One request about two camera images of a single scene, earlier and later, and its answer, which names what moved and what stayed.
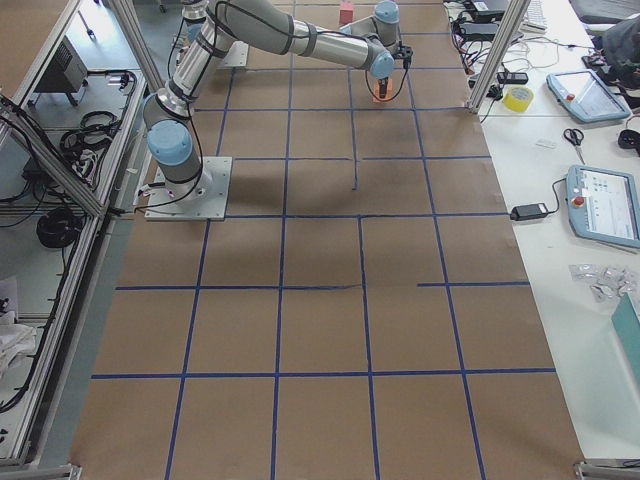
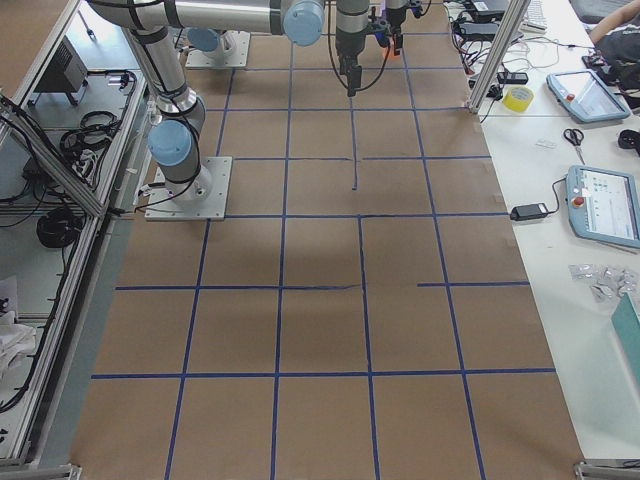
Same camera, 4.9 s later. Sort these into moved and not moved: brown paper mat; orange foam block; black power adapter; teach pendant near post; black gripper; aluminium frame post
Moved: orange foam block; black gripper
Not moved: black power adapter; teach pendant near post; brown paper mat; aluminium frame post
